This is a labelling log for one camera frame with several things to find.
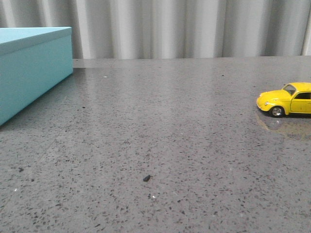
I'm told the yellow beetle toy car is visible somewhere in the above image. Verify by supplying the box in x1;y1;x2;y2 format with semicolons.
256;82;311;117

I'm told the light blue storage box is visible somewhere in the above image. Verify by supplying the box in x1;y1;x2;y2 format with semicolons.
0;27;73;124

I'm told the small black debris piece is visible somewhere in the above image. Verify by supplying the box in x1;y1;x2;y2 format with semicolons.
143;175;151;182

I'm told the white pleated curtain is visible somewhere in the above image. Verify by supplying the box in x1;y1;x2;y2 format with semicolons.
0;0;311;59

